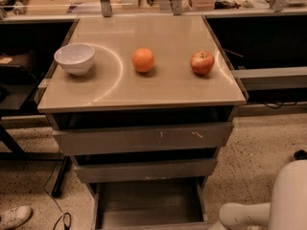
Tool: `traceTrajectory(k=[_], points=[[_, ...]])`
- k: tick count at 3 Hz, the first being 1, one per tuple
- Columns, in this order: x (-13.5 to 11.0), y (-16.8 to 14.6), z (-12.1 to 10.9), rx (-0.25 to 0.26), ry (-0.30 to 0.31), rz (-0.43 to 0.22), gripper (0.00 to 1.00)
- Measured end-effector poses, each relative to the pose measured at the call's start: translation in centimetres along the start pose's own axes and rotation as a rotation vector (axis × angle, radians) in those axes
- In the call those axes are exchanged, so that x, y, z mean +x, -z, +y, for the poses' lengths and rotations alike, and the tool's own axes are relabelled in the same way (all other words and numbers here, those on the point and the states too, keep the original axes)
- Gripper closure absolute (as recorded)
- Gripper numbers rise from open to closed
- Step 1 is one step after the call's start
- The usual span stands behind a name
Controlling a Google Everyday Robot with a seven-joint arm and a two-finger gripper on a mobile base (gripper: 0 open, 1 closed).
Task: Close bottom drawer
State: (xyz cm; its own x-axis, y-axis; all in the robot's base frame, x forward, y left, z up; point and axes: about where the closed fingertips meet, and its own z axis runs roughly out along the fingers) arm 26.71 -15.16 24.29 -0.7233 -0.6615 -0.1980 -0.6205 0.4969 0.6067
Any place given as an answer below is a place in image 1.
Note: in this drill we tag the grey bottom drawer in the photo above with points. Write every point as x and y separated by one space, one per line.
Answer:
170 204

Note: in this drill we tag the grey drawer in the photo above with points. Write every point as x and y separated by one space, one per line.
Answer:
145 170
142 138
170 204

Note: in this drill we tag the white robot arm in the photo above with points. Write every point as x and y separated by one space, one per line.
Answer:
286 211

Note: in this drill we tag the grey drawer cabinet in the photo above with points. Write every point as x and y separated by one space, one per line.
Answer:
142 106

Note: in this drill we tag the grey top drawer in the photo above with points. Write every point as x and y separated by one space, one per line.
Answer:
142 138

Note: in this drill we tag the grey middle drawer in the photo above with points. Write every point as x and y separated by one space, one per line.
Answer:
145 170

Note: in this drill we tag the orange fruit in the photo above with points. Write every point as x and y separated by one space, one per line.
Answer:
143 60

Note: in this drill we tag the red apple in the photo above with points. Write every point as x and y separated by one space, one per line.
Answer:
202 62

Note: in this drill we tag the white ceramic bowl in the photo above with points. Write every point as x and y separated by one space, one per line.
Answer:
75 59

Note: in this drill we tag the grey metal shelf beam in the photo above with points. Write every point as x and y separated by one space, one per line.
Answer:
273 78

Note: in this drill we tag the black table leg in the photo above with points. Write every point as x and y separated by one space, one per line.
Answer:
64 168

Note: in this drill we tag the black chair caster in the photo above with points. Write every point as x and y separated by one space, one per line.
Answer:
300 155

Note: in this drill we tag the white sneaker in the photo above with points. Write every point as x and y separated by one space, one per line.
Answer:
15 217

